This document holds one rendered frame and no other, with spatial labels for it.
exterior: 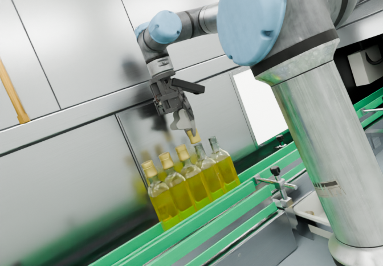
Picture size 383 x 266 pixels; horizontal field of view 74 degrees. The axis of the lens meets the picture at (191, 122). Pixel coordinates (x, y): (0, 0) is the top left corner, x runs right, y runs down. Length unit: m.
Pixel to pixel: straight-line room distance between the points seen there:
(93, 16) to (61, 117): 0.35
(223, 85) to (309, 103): 0.71
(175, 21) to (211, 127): 0.45
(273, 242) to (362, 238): 0.46
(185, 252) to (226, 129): 0.50
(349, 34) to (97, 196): 1.32
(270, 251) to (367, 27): 1.08
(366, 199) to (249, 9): 0.27
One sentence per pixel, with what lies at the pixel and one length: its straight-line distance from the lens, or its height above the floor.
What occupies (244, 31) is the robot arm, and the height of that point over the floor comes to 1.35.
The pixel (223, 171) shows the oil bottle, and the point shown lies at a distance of 0.84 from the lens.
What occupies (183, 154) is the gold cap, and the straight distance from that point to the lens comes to 0.79.
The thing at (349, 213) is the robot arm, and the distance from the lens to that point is 0.40.
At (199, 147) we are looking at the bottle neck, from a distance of 0.81.
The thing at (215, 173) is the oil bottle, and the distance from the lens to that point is 0.83.
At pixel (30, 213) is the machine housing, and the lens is 0.92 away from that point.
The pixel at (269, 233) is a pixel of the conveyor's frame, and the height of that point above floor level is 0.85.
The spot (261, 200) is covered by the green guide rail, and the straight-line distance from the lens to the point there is 0.80.
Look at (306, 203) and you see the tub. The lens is 0.95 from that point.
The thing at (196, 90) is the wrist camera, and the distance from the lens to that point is 0.81.
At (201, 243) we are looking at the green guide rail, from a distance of 0.73.
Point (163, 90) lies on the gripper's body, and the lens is 0.77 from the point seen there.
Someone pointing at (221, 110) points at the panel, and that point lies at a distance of 1.01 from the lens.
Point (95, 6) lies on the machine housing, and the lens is 0.99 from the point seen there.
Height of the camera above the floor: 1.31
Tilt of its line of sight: 6 degrees down
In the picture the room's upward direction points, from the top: 21 degrees counter-clockwise
